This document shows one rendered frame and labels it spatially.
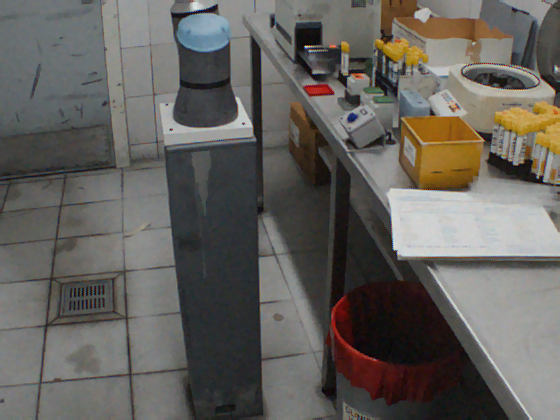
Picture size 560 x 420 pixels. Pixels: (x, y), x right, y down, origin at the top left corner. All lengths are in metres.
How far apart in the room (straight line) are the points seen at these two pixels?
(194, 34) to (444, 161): 0.59
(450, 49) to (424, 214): 0.76
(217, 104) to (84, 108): 1.91
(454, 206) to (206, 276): 0.68
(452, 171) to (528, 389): 0.56
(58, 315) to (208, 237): 1.02
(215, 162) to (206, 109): 0.12
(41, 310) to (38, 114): 1.20
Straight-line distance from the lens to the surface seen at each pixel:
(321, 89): 1.80
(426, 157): 1.28
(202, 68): 1.47
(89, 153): 3.44
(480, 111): 1.55
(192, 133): 1.48
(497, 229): 1.18
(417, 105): 1.45
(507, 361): 0.93
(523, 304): 1.04
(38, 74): 3.31
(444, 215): 1.20
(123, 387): 2.14
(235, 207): 1.56
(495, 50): 1.93
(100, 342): 2.32
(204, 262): 1.63
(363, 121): 1.42
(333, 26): 2.03
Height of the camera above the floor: 1.47
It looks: 29 degrees down
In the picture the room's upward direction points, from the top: 1 degrees counter-clockwise
